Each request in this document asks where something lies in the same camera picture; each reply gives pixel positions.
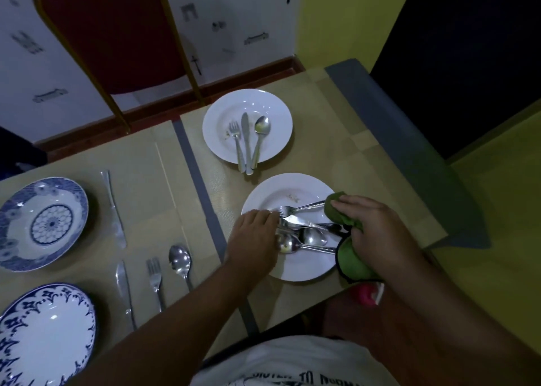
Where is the person's left hand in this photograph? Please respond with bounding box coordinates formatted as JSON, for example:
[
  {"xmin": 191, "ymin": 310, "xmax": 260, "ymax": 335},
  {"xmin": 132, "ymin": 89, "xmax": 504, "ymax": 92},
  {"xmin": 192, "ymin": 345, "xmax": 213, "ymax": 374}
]
[{"xmin": 225, "ymin": 209, "xmax": 282, "ymax": 292}]

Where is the person's right hand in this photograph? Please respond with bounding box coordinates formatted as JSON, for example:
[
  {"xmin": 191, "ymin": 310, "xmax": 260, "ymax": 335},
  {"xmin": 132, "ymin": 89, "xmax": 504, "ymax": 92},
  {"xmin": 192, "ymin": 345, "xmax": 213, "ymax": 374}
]
[{"xmin": 330, "ymin": 195, "xmax": 420, "ymax": 284}]

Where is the silver fork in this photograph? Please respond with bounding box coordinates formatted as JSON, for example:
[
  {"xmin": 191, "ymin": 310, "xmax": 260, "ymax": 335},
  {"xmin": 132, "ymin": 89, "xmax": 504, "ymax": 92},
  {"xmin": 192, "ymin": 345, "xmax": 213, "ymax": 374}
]
[
  {"xmin": 270, "ymin": 200, "xmax": 327, "ymax": 220},
  {"xmin": 146, "ymin": 257, "xmax": 166, "ymax": 313},
  {"xmin": 227, "ymin": 121, "xmax": 246, "ymax": 173}
]

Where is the green cleaning cloth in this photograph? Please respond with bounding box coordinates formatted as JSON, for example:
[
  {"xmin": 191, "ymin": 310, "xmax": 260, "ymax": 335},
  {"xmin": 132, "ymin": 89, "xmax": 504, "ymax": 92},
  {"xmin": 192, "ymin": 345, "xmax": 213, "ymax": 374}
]
[{"xmin": 324, "ymin": 191, "xmax": 383, "ymax": 283}]

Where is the person's right forearm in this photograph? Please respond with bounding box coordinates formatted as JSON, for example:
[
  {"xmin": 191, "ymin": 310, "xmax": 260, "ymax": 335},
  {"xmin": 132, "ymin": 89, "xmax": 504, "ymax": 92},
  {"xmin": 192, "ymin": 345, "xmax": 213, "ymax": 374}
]
[{"xmin": 325, "ymin": 250, "xmax": 541, "ymax": 386}]

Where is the person's left forearm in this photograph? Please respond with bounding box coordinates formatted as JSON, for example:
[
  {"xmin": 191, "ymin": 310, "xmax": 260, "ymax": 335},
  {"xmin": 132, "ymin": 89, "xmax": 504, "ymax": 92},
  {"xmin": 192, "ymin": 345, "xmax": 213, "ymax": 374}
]
[{"xmin": 68, "ymin": 266, "xmax": 272, "ymax": 386}]

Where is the silver spoon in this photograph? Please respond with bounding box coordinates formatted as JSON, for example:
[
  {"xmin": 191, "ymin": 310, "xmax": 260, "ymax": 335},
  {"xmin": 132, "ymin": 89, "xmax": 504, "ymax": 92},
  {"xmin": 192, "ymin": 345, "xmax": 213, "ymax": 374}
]
[
  {"xmin": 249, "ymin": 115, "xmax": 271, "ymax": 171},
  {"xmin": 290, "ymin": 227, "xmax": 329, "ymax": 247},
  {"xmin": 168, "ymin": 244, "xmax": 194, "ymax": 292},
  {"xmin": 278, "ymin": 233, "xmax": 338, "ymax": 255}
]

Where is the beige placemat with grey edge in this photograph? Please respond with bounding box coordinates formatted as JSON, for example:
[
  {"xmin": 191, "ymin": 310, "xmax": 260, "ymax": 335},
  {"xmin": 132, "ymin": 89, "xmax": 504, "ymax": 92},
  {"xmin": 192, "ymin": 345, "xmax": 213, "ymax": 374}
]
[
  {"xmin": 0, "ymin": 118, "xmax": 259, "ymax": 359},
  {"xmin": 181, "ymin": 58, "xmax": 492, "ymax": 336}
]

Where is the silver table knife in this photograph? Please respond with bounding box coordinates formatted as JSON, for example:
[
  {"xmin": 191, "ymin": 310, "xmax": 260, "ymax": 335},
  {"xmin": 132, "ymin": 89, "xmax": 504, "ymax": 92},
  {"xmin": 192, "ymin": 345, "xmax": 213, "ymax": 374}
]
[
  {"xmin": 101, "ymin": 169, "xmax": 128, "ymax": 250},
  {"xmin": 116, "ymin": 261, "xmax": 138, "ymax": 331},
  {"xmin": 240, "ymin": 112, "xmax": 254, "ymax": 176}
]

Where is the pink and white bottle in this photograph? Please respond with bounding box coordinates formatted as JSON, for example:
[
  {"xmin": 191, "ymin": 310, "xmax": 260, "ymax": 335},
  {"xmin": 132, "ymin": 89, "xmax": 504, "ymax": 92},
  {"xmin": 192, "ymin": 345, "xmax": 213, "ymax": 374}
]
[{"xmin": 348, "ymin": 282, "xmax": 386, "ymax": 308}]

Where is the person's white printed shirt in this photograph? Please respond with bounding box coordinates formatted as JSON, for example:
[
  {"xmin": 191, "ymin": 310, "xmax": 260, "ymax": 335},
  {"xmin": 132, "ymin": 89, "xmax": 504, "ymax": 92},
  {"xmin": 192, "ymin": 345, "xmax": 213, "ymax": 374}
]
[{"xmin": 189, "ymin": 335, "xmax": 400, "ymax": 386}]

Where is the blue patterned bowl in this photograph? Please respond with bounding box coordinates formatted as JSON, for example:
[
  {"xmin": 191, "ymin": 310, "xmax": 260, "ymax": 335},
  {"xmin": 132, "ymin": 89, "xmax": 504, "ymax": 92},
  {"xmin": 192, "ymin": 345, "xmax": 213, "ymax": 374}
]
[{"xmin": 0, "ymin": 176, "xmax": 90, "ymax": 272}]

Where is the blue and white plate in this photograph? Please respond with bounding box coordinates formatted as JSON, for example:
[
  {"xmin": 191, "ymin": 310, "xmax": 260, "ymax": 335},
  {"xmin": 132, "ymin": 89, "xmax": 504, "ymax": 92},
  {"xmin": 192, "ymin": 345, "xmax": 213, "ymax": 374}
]
[{"xmin": 0, "ymin": 283, "xmax": 97, "ymax": 386}]

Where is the black-handled table knife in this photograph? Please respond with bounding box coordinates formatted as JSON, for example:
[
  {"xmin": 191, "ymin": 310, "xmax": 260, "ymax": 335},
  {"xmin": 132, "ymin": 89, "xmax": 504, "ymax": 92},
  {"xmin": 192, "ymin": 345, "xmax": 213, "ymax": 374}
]
[{"xmin": 282, "ymin": 218, "xmax": 349, "ymax": 235}]

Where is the red chair with gold frame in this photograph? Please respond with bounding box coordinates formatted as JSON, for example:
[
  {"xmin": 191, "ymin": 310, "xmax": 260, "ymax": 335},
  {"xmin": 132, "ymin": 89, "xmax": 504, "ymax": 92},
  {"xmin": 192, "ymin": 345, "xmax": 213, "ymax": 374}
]
[{"xmin": 33, "ymin": 0, "xmax": 206, "ymax": 136}]

